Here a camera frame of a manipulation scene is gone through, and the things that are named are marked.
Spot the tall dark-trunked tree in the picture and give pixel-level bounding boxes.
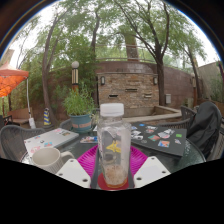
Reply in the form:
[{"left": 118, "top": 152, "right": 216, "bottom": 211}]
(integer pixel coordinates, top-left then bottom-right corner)
[{"left": 99, "top": 0, "right": 208, "bottom": 108}]

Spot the leaning slender tree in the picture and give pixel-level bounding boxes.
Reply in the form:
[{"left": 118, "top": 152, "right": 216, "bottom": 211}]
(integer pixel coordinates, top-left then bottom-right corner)
[{"left": 19, "top": 6, "right": 111, "bottom": 126}]

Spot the grey woven patio chair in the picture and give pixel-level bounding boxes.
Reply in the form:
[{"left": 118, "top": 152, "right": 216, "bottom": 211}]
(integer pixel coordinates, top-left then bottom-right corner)
[
  {"left": 156, "top": 105, "right": 224, "bottom": 161},
  {"left": 59, "top": 118, "right": 76, "bottom": 132},
  {"left": 0, "top": 124, "right": 46, "bottom": 163}
]

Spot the thin tree by wall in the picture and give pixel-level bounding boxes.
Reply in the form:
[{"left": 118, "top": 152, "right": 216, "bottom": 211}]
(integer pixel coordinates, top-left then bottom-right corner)
[{"left": 179, "top": 33, "right": 209, "bottom": 100}]

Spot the wooden bench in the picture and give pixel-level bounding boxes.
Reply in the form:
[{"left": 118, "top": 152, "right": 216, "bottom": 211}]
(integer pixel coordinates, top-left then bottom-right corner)
[{"left": 6, "top": 107, "right": 34, "bottom": 126}]

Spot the blue yellow striped bollard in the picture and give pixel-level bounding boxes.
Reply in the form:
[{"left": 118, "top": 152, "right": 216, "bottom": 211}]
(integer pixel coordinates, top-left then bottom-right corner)
[{"left": 43, "top": 107, "right": 52, "bottom": 127}]

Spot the orange canopy with white pole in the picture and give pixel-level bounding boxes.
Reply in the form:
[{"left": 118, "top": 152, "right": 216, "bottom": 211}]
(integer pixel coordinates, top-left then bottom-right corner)
[{"left": 0, "top": 61, "right": 37, "bottom": 129}]

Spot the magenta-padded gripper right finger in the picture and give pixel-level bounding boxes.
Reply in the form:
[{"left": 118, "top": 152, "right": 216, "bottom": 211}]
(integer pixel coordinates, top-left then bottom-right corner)
[{"left": 128, "top": 145, "right": 172, "bottom": 190}]

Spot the white ceramic mug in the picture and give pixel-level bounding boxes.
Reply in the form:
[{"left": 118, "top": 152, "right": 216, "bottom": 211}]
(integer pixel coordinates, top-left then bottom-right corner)
[{"left": 31, "top": 147, "right": 75, "bottom": 175}]

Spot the green plant in blue pot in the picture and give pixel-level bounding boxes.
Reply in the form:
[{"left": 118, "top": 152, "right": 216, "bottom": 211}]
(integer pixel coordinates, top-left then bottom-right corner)
[{"left": 62, "top": 84, "right": 96, "bottom": 133}]

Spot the flat round red coaster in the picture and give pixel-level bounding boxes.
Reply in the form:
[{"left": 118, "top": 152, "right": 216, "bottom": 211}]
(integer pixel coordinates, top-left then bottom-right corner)
[{"left": 97, "top": 172, "right": 130, "bottom": 191}]

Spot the clear plastic drink bottle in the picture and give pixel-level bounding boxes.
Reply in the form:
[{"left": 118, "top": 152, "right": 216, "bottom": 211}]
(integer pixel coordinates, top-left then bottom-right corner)
[{"left": 96, "top": 102, "right": 132, "bottom": 188}]

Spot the globe lamp post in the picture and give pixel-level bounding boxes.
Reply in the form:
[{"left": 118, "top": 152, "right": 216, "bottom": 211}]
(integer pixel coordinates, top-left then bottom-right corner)
[{"left": 70, "top": 60, "right": 80, "bottom": 93}]

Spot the black backpack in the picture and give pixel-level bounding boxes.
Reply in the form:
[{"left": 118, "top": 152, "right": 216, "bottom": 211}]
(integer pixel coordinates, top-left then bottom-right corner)
[{"left": 186, "top": 100, "right": 223, "bottom": 158}]

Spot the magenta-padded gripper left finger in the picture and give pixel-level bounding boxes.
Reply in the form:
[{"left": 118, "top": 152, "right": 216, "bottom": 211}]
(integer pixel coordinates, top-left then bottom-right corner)
[{"left": 55, "top": 144, "right": 100, "bottom": 190}]

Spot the silver laptop with stickers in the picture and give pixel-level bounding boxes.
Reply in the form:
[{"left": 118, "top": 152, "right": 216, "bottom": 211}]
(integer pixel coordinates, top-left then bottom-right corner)
[{"left": 23, "top": 127, "right": 80, "bottom": 158}]

